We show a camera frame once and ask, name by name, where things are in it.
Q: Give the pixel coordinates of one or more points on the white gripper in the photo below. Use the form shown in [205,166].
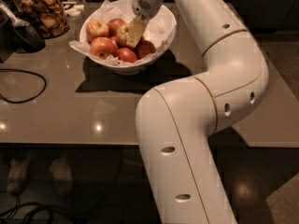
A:
[144,4]

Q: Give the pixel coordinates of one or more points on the yellow-red apple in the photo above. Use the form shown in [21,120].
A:
[122,34]

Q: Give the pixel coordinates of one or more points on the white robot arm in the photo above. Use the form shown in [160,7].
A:
[174,120]

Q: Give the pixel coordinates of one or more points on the red apple front right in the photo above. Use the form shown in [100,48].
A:
[144,48]

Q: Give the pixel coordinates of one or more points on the red apple back middle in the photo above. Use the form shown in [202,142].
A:
[114,25]

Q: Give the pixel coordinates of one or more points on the small red apple centre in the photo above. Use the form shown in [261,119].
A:
[114,41]

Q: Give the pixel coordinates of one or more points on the red apple front middle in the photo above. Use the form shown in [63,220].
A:
[127,55]

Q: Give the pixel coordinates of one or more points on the white bowl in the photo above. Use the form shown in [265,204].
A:
[162,25]

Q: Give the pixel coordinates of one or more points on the red apple back left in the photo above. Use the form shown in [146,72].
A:
[96,28]

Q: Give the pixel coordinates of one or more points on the red apple front left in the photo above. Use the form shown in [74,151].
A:
[102,47]

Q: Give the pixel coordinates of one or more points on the white tissue paper liner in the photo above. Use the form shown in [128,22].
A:
[155,31]

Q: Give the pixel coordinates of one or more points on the small white items behind jar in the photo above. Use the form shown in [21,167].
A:
[73,10]

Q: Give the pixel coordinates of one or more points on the glass jar of dried chips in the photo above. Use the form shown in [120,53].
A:
[47,16]

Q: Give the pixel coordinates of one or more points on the black appliance with scoop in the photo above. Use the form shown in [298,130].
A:
[17,34]

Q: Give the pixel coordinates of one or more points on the right white shoe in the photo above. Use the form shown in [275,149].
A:
[62,176]

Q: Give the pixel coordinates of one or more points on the white shoe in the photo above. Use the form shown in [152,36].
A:
[62,176]
[18,175]

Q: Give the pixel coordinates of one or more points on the left white shoe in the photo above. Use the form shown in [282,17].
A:
[18,175]

